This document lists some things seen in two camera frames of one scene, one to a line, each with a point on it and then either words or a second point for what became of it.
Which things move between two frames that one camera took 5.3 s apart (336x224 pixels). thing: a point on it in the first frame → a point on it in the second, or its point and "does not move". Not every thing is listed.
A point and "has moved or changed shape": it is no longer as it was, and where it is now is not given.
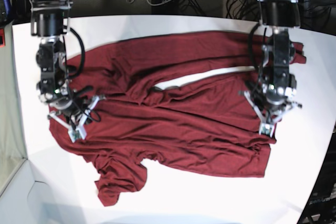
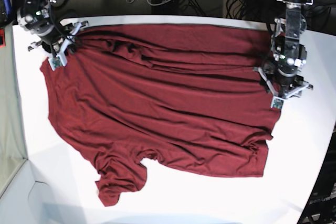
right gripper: [271, 109] → [282, 84]
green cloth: [12, 151] does not move
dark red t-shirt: [210, 128] has moved or changed shape
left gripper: [71, 113] → [56, 40]
